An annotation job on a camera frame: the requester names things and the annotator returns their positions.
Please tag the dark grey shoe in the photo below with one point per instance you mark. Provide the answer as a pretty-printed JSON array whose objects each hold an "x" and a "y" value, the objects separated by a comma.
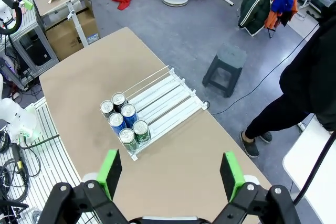
[
  {"x": 250, "y": 146},
  {"x": 266, "y": 137}
]

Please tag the orange garment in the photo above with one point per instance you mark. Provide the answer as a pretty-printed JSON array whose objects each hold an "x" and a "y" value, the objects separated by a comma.
[{"x": 270, "y": 19}]

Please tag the blue beverage can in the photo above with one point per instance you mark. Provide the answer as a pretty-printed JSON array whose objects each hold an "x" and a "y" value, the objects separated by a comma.
[
  {"x": 116, "y": 119},
  {"x": 128, "y": 110}
]

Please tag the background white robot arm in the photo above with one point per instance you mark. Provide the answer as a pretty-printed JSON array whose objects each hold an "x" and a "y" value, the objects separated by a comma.
[{"x": 5, "y": 11}]

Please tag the black plastic stool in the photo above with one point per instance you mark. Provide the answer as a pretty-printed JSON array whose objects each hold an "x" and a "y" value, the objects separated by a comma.
[{"x": 231, "y": 56}]

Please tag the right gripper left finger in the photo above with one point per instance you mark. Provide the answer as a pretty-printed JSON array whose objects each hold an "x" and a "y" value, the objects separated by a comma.
[{"x": 110, "y": 174}]

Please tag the green beverage can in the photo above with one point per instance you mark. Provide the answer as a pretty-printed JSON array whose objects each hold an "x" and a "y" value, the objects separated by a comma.
[
  {"x": 140, "y": 127},
  {"x": 127, "y": 135}
]

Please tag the black beverage can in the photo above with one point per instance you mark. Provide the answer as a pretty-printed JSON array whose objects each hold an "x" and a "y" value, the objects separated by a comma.
[
  {"x": 118, "y": 98},
  {"x": 106, "y": 106}
]

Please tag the aluminium frame workstation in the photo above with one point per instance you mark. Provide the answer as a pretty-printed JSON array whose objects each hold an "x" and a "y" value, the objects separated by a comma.
[{"x": 30, "y": 19}]

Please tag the person's black trousers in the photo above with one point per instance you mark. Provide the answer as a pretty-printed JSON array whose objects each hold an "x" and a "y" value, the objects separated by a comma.
[{"x": 278, "y": 113}]

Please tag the black folding chair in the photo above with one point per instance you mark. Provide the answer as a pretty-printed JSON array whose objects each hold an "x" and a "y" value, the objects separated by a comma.
[{"x": 270, "y": 32}]

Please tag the clear plastic can dispenser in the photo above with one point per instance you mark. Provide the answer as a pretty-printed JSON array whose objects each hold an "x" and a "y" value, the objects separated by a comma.
[{"x": 168, "y": 95}]

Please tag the aluminium slotted mounting table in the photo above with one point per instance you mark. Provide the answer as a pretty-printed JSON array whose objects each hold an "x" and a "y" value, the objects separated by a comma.
[{"x": 52, "y": 155}]

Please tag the brown top standing desk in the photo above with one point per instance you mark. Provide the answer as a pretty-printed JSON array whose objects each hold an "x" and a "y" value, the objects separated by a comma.
[{"x": 42, "y": 1}]

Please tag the white table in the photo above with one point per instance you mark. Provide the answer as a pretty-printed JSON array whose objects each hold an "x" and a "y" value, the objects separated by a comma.
[{"x": 325, "y": 182}]

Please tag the blue garment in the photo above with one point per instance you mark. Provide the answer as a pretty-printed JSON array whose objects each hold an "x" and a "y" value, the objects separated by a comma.
[{"x": 282, "y": 1}]

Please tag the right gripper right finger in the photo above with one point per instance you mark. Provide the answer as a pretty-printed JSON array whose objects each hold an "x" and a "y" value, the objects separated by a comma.
[{"x": 228, "y": 179}]

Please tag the person's black jacket torso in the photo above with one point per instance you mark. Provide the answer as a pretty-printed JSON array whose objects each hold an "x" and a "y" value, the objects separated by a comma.
[{"x": 315, "y": 77}]

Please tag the large cardboard box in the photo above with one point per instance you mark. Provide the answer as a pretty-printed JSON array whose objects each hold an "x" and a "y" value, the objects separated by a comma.
[{"x": 63, "y": 40}]

